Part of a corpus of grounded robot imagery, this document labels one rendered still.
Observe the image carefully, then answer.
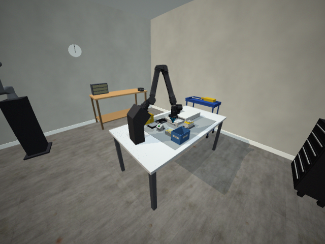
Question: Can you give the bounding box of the yellow open-top box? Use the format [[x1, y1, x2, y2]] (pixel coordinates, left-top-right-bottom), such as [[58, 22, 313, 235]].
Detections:
[[145, 113, 154, 125]]

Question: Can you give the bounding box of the blue bin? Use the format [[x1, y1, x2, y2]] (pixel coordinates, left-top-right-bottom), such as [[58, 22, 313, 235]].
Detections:
[[171, 126, 190, 145]]

